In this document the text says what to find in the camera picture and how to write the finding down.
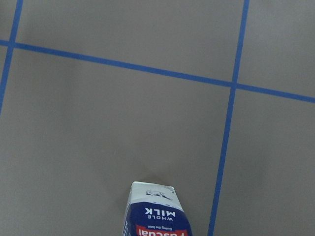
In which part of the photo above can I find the blue white milk carton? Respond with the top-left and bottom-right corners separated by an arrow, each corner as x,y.
122,181 -> 192,236

